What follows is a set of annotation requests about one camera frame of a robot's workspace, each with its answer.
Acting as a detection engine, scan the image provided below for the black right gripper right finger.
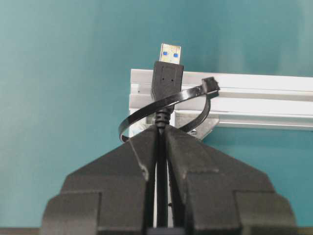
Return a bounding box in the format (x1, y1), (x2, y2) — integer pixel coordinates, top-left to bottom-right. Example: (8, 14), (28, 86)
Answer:
(165, 126), (297, 235)

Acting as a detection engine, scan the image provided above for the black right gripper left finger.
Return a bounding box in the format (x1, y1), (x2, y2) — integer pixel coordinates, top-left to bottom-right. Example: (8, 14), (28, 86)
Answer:
(40, 126), (157, 235)

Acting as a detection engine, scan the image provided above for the black USB cable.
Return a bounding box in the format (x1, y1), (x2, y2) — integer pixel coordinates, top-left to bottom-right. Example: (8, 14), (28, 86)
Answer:
(149, 43), (184, 228)

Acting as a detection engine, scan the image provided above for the black zip tie loop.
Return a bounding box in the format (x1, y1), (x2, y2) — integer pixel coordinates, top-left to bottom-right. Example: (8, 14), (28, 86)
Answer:
(118, 77), (220, 142)

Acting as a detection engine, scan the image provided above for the square aluminium extrusion frame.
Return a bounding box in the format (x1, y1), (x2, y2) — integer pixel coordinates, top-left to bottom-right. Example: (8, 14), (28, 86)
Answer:
(129, 69), (313, 140)

